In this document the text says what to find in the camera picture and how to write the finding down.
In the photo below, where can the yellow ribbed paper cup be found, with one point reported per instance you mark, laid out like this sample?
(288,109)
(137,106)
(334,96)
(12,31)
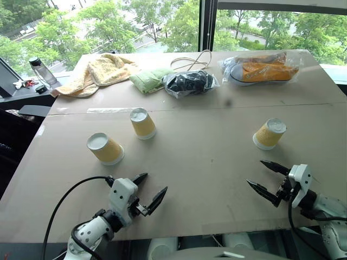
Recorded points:
(107,151)
(268,136)
(143,126)

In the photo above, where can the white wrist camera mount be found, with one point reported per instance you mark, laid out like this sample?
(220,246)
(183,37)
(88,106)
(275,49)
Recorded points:
(301,176)
(122,193)

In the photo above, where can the dark window frame post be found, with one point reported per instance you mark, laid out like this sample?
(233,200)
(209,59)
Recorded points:
(207,24)

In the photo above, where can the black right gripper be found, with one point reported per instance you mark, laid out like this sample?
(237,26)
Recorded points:
(286,191)

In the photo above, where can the dark furniture beside table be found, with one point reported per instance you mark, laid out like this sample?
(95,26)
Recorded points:
(16,135)

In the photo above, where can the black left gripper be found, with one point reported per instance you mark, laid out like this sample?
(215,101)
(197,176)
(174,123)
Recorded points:
(137,208)

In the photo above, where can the white rounded robot leg part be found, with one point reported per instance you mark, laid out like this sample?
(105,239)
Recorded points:
(162,247)
(238,240)

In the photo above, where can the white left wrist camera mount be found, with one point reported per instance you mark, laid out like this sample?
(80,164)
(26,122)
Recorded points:
(122,193)

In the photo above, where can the clear water bottle black cap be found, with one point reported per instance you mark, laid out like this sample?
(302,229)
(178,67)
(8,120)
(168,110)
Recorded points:
(44,73)

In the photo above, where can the folded light green cloth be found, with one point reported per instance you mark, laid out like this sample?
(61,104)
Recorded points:
(147,78)

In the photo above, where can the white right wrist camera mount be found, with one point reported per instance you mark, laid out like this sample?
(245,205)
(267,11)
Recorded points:
(301,176)

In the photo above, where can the orange canvas shoe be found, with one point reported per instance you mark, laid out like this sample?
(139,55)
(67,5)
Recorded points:
(260,59)
(265,72)

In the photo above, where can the black item in clear bag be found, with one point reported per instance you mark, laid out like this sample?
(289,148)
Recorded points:
(187,82)

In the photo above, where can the pale yellow towel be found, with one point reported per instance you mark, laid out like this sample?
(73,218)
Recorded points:
(105,70)

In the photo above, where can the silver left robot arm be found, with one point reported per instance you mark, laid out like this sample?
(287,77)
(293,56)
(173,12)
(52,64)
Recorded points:
(89,233)

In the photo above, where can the red and white key bunch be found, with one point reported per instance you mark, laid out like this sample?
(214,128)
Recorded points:
(25,83)

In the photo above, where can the clear plastic shoe bag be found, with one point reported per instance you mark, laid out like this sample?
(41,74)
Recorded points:
(230,67)

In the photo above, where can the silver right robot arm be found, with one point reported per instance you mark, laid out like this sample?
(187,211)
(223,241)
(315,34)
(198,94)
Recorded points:
(332,207)

